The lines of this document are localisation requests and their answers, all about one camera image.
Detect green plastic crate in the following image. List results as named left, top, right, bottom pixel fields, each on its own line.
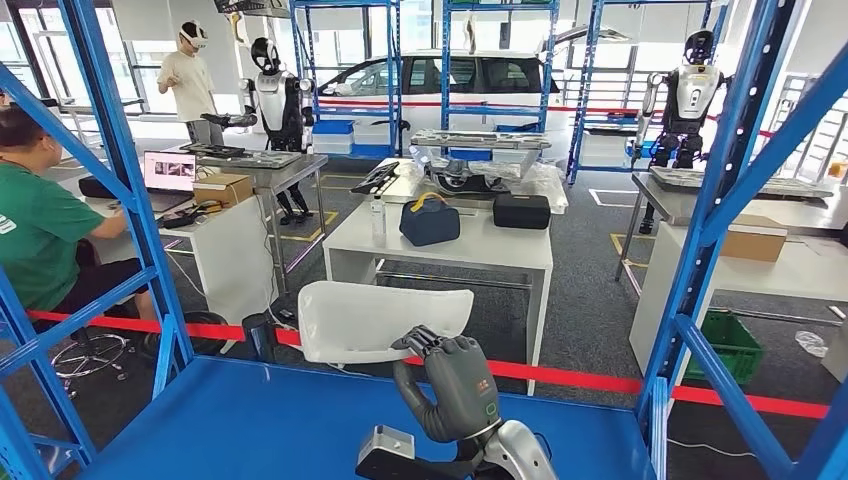
left=683, top=309, right=767, bottom=386

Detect steel table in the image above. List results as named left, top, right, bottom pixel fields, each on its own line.
left=191, top=148, right=330, bottom=297
left=614, top=168, right=848, bottom=284

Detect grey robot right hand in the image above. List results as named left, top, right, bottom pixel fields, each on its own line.
left=390, top=324, right=502, bottom=446

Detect black stanchion post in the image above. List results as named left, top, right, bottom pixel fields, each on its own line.
left=241, top=311, right=280, bottom=365

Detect clear plastic sheet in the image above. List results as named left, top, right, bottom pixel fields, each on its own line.
left=390, top=154, right=570, bottom=215

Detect blue lidded storage bin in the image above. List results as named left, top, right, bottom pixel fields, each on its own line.
left=310, top=118, right=356, bottom=158

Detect white table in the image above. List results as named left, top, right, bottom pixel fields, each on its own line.
left=627, top=221, right=848, bottom=393
left=321, top=201, right=555, bottom=398

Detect white plastic shell part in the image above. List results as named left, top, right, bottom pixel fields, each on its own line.
left=297, top=280, right=476, bottom=366

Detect white desk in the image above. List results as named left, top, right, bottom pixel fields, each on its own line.
left=59, top=172, right=280, bottom=327

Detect blue steel shelf rack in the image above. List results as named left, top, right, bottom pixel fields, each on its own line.
left=439, top=0, right=562, bottom=164
left=565, top=0, right=731, bottom=186
left=289, top=0, right=406, bottom=160
left=0, top=0, right=848, bottom=480

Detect black round disc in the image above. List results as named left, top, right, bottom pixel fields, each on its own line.
left=140, top=310, right=231, bottom=360

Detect clear spray bottle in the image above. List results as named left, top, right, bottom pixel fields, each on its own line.
left=369, top=194, right=388, bottom=248

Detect black cable bundle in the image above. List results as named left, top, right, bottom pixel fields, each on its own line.
left=158, top=201, right=224, bottom=231

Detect cardboard box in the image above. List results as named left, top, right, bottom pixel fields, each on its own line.
left=192, top=172, right=256, bottom=209
left=718, top=213, right=789, bottom=264

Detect laptop with lit screen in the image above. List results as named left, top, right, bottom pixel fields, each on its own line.
left=131, top=150, right=199, bottom=214

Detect white VR headset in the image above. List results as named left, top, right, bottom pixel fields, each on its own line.
left=178, top=20, right=211, bottom=50

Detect chrome chair base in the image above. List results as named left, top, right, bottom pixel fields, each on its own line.
left=50, top=332, right=131, bottom=383

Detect black white humanoid robot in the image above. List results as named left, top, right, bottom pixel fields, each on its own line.
left=199, top=36, right=317, bottom=226
left=631, top=29, right=734, bottom=235

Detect black rectangular case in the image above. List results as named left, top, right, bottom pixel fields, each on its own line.
left=77, top=174, right=134, bottom=201
left=492, top=192, right=553, bottom=232

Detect steel frame rack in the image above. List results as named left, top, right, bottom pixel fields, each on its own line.
left=767, top=75, right=848, bottom=181

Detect clear plastic bag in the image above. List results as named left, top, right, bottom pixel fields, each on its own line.
left=794, top=329, right=830, bottom=360

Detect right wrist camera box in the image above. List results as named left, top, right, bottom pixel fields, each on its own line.
left=354, top=424, right=479, bottom=480

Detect grey metal parts tray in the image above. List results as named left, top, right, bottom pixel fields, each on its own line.
left=409, top=128, right=553, bottom=152
left=648, top=164, right=837, bottom=199
left=181, top=142, right=303, bottom=171

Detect dark blue bag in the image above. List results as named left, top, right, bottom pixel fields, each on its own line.
left=398, top=191, right=462, bottom=248

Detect black round machine part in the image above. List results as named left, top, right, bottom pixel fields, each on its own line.
left=423, top=158, right=512, bottom=195

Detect white car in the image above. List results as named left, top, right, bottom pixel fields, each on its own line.
left=315, top=48, right=575, bottom=161

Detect red barrier tape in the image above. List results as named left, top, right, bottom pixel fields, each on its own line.
left=26, top=309, right=830, bottom=421

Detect person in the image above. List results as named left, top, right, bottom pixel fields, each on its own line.
left=0, top=105, right=158, bottom=333
left=156, top=19, right=226, bottom=148

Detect black slotted tray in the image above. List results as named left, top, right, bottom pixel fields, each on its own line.
left=349, top=160, right=401, bottom=196

